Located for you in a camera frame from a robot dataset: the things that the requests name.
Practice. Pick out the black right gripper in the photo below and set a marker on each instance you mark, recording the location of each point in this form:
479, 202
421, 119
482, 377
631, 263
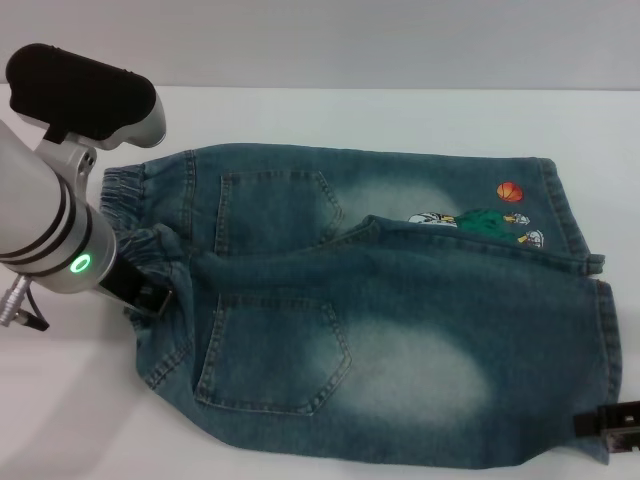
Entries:
625, 425

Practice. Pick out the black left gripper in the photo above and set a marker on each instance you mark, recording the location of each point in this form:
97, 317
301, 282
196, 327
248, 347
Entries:
124, 282

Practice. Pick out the blue denim shorts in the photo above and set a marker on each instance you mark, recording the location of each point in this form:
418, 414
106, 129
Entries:
375, 290

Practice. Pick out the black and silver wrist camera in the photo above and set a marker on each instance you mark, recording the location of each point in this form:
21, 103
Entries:
85, 95

